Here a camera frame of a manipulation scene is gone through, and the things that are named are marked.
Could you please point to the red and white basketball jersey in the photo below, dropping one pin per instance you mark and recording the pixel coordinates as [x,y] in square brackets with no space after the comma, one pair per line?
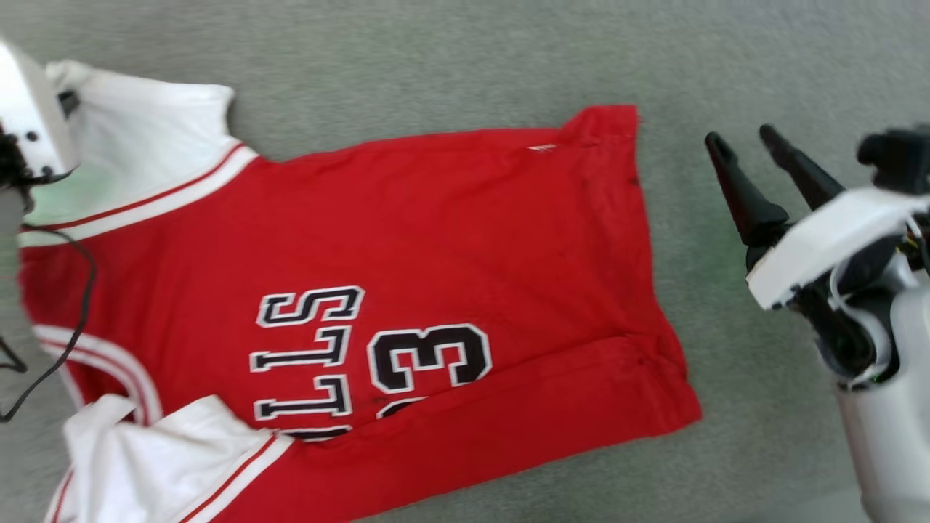
[436,218]

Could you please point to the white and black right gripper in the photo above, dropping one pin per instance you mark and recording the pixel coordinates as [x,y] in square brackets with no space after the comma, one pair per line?
[835,232]

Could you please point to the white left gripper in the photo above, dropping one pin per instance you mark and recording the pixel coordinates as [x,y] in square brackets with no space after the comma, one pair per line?
[29,116]

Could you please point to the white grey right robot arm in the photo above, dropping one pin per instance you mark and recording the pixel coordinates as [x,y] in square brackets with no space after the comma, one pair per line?
[894,436]

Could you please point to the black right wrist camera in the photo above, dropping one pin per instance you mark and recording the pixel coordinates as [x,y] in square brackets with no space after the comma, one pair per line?
[897,156]

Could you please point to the grey fabric sofa seat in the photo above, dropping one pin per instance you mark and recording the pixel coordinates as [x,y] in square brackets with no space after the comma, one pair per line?
[436,58]

